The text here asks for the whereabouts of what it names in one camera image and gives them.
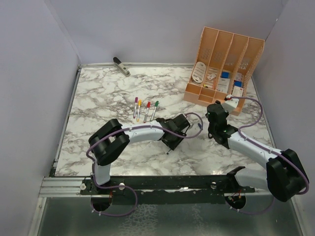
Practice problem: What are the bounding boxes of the green-end white marker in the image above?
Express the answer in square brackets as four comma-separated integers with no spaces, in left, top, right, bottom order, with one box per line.
[150,106,157,121]

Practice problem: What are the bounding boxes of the red-end white marker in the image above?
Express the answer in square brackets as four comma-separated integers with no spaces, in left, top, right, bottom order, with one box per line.
[143,107,150,123]

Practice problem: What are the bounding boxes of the yellow-end white marker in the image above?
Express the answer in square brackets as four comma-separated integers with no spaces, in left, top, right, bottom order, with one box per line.
[136,105,141,122]

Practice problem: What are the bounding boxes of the purple-end white marker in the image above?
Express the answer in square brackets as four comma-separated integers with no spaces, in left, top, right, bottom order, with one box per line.
[133,102,138,118]

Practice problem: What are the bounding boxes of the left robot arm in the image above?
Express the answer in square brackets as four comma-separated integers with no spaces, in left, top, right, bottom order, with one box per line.
[89,114,190,194]

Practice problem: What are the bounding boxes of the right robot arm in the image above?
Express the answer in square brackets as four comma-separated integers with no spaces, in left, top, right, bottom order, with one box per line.
[206,103,309,202]

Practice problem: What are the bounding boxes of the red white box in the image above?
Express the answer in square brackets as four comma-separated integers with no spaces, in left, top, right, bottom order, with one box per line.
[232,80,244,97]

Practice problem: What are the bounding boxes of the blue white box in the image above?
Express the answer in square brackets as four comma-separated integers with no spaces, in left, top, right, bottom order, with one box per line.
[218,71,231,87]

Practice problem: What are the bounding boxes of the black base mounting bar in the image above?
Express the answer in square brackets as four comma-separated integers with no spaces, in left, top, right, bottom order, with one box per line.
[80,174,255,205]

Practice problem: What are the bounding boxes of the white paper cards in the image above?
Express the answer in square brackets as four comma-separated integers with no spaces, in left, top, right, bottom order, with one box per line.
[205,67,218,85]

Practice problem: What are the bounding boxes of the white oval perforated plate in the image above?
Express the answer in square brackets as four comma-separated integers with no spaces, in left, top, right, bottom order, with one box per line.
[191,61,206,84]

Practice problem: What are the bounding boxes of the peach desk organizer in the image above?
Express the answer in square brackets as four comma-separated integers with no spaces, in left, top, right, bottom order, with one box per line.
[184,27,265,106]

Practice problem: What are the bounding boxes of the grey black stapler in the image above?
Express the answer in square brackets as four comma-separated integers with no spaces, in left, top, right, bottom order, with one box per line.
[113,57,130,77]

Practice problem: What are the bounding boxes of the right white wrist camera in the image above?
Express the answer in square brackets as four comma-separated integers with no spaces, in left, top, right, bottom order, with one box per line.
[221,94,239,114]

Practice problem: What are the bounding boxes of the aluminium frame rail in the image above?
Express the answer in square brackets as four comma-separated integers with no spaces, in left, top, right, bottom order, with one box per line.
[39,177,84,198]

